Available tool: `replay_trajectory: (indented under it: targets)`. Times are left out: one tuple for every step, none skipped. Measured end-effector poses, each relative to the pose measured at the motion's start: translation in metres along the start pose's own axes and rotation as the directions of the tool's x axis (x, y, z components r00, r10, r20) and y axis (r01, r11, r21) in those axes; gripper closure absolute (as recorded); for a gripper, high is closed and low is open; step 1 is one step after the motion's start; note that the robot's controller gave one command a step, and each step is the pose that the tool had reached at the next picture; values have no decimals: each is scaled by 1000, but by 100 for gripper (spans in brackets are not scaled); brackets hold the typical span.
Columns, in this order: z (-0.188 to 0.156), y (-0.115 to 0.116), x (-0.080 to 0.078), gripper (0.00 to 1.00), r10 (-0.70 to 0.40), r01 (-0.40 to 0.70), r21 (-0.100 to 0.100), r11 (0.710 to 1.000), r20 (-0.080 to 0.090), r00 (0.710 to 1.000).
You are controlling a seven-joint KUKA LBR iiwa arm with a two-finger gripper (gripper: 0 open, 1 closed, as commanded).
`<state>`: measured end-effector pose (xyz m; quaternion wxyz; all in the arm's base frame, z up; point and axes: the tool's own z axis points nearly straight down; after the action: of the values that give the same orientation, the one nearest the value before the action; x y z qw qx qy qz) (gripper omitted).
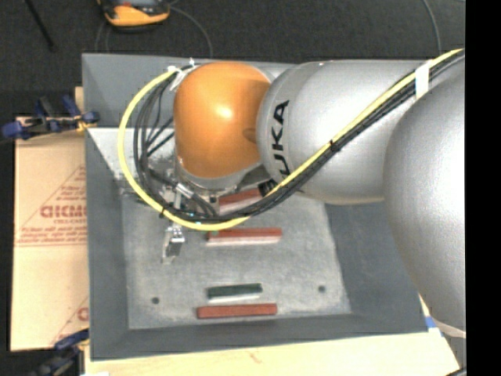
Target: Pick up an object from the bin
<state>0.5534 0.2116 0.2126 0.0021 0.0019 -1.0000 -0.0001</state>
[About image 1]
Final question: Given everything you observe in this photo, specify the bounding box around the red-brown flat block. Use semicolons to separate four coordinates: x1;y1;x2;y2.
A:
205;226;283;248
218;187;264;215
195;302;279;320

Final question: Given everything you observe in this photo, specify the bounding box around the dark green flat block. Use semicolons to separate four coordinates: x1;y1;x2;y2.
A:
206;282;264;301

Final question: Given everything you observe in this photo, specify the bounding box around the grey metal bin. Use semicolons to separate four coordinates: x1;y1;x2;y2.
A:
81;52;431;360

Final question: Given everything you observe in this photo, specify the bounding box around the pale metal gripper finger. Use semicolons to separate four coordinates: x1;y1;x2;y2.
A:
160;226;175;265
172;227;187;258

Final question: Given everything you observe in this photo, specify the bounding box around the brown cardboard board red print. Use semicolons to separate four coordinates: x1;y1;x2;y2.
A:
9;114;92;353

